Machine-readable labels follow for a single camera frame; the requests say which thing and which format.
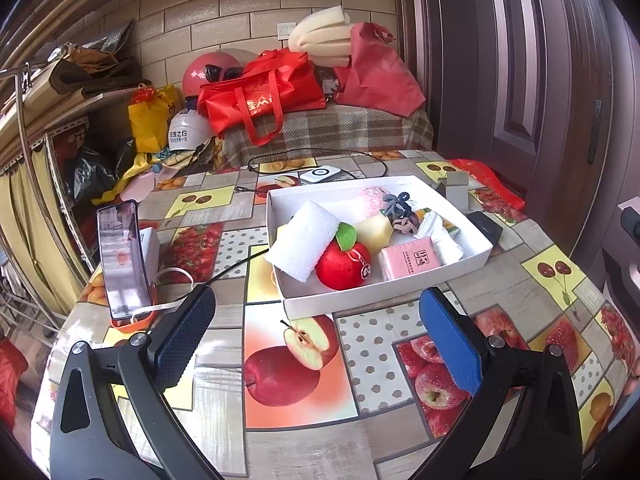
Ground yellow cloth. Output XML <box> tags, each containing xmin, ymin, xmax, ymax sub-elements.
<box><xmin>91</xmin><ymin>151</ymin><xmax>168</xmax><ymax>207</ymax></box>

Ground metal shelf rack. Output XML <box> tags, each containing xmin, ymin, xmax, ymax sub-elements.
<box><xmin>0</xmin><ymin>45</ymin><xmax>96</xmax><ymax>341</ymax></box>

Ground yellow and green box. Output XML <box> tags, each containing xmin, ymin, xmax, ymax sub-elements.
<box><xmin>417</xmin><ymin>207</ymin><xmax>459</xmax><ymax>237</ymax></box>

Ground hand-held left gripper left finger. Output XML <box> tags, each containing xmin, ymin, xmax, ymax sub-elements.
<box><xmin>48</xmin><ymin>284</ymin><xmax>223</xmax><ymax>480</ymax></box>

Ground pink tissue pack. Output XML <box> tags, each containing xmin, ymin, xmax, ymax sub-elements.
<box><xmin>377</xmin><ymin>244</ymin><xmax>444</xmax><ymax>284</ymax></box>

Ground brown wooden door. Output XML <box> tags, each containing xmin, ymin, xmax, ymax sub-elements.
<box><xmin>394</xmin><ymin>0</ymin><xmax>640</xmax><ymax>273</ymax></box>

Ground small white box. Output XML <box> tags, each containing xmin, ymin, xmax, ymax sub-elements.
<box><xmin>137</xmin><ymin>226</ymin><xmax>162</xmax><ymax>287</ymax></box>

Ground black plastic bag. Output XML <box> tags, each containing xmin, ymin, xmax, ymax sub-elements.
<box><xmin>73</xmin><ymin>139</ymin><xmax>137</xmax><ymax>202</ymax></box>

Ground pink helmet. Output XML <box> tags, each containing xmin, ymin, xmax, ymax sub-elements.
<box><xmin>181</xmin><ymin>52</ymin><xmax>244</xmax><ymax>100</ymax></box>

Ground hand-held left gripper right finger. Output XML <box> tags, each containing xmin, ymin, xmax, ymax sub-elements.
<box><xmin>415</xmin><ymin>286</ymin><xmax>585</xmax><ymax>480</ymax></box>

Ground small grey box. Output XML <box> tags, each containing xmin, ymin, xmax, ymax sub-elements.
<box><xmin>437</xmin><ymin>170</ymin><xmax>471</xmax><ymax>211</ymax></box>

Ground plaid covered bench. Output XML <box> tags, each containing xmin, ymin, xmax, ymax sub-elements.
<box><xmin>214</xmin><ymin>104</ymin><xmax>435</xmax><ymax>170</ymax></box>

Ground white helmet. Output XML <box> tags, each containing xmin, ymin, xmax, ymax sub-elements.
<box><xmin>167</xmin><ymin>109</ymin><xmax>217</xmax><ymax>153</ymax></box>

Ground pale yellow foam block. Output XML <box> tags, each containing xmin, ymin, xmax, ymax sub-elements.
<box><xmin>356</xmin><ymin>212</ymin><xmax>394</xmax><ymax>257</ymax></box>

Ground white cable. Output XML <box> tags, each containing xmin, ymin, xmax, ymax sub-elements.
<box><xmin>150</xmin><ymin>266</ymin><xmax>197</xmax><ymax>311</ymax></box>

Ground red cloth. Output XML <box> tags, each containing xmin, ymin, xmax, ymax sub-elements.
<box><xmin>0</xmin><ymin>337</ymin><xmax>30</xmax><ymax>413</ymax></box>

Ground red plush apple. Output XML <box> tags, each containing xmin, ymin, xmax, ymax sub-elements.
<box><xmin>314</xmin><ymin>222</ymin><xmax>374</xmax><ymax>291</ymax></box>

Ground yellow shopping bag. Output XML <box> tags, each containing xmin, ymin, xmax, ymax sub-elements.
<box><xmin>128</xmin><ymin>85</ymin><xmax>183</xmax><ymax>154</ymax></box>

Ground white cardboard box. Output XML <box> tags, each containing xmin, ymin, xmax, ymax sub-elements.
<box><xmin>265</xmin><ymin>175</ymin><xmax>494</xmax><ymax>321</ymax></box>

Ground pink plush toy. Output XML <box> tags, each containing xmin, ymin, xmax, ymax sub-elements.
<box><xmin>359</xmin><ymin>186</ymin><xmax>399</xmax><ymax>212</ymax></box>

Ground black looped cable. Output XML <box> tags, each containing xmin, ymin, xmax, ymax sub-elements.
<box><xmin>247</xmin><ymin>147</ymin><xmax>392</xmax><ymax>177</ymax></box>

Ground orange phone stand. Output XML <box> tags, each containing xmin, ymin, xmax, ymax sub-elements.
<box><xmin>109</xmin><ymin>302</ymin><xmax>160</xmax><ymax>332</ymax></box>

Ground white power bank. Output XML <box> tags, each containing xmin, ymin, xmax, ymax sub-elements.
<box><xmin>299</xmin><ymin>165</ymin><xmax>344</xmax><ymax>186</ymax></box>

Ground red plastic packet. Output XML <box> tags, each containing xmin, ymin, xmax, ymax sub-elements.
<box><xmin>448</xmin><ymin>158</ymin><xmax>527</xmax><ymax>212</ymax></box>

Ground small black box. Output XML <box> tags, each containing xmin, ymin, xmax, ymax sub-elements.
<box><xmin>465</xmin><ymin>211</ymin><xmax>504</xmax><ymax>247</ymax></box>

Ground yellow curtain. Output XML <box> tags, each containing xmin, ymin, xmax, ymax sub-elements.
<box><xmin>0</xmin><ymin>125</ymin><xmax>88</xmax><ymax>313</ymax></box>

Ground red tote bag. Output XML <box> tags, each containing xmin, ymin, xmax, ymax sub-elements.
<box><xmin>196</xmin><ymin>48</ymin><xmax>327</xmax><ymax>147</ymax></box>

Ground smartphone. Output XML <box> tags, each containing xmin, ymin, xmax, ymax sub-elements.
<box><xmin>96</xmin><ymin>199</ymin><xmax>152</xmax><ymax>321</ymax></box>

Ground cream foam roll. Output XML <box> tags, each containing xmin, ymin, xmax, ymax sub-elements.
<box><xmin>288</xmin><ymin>5</ymin><xmax>354</xmax><ymax>69</ymax></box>

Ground red plastic bag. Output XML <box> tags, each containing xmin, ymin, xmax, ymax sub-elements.
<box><xmin>332</xmin><ymin>22</ymin><xmax>427</xmax><ymax>117</ymax></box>

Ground white foam block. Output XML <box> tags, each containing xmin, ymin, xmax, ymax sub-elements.
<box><xmin>263</xmin><ymin>200</ymin><xmax>342</xmax><ymax>281</ymax></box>

